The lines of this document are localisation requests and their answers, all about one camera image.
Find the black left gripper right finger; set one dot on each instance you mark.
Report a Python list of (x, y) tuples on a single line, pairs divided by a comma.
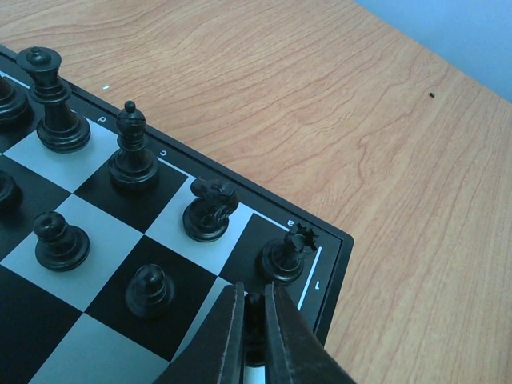
[(293, 353)]

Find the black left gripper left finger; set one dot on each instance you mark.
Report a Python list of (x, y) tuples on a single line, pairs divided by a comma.
[(216, 352)]

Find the black pawn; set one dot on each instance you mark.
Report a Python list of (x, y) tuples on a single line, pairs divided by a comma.
[(11, 194), (254, 330), (150, 292), (60, 247)]

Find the black king chess piece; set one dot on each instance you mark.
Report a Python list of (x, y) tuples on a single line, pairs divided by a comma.
[(60, 129)]

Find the black queen chess piece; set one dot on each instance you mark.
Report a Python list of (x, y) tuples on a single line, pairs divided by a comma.
[(15, 107)]

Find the black and white chessboard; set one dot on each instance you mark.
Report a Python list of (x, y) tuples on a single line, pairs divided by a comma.
[(75, 326)]

